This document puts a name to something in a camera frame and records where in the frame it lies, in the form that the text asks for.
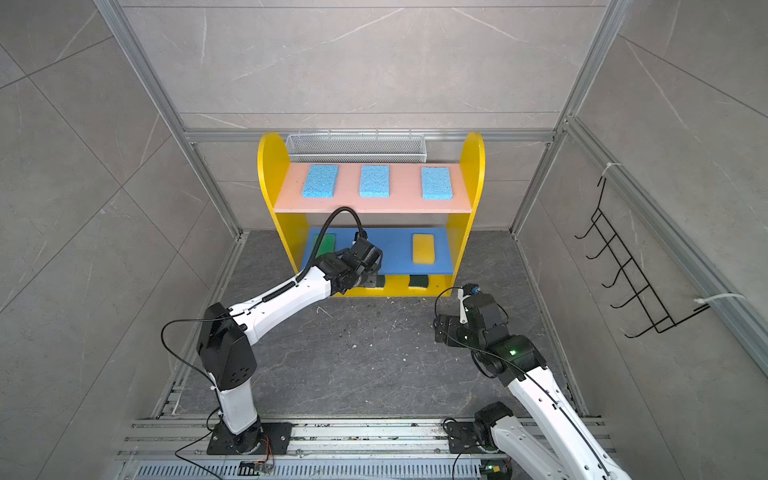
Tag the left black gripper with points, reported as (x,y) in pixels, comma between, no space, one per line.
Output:
(374,271)

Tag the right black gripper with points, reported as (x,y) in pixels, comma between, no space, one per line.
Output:
(454,322)

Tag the bright green yellow sponge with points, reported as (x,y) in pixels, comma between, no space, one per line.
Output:
(327,245)

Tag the large yellow sponge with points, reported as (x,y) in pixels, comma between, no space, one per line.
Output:
(423,249)

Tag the light blue sponge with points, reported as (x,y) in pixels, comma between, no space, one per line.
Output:
(436,183)
(374,181)
(320,181)

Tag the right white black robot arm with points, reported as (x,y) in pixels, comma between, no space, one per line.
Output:
(568,450)

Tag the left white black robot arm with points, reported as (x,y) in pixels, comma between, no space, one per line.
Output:
(225,344)

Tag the yellow shelf with coloured boards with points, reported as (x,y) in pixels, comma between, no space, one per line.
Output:
(388,223)

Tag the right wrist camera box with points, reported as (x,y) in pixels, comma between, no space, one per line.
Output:
(469,289)

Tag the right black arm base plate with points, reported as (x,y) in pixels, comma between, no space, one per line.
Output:
(467,437)

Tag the black wire hook rack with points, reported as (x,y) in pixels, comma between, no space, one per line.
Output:
(628,269)

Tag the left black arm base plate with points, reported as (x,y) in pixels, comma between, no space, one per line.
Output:
(253,441)

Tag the aluminium rail base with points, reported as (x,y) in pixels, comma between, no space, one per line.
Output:
(400,448)

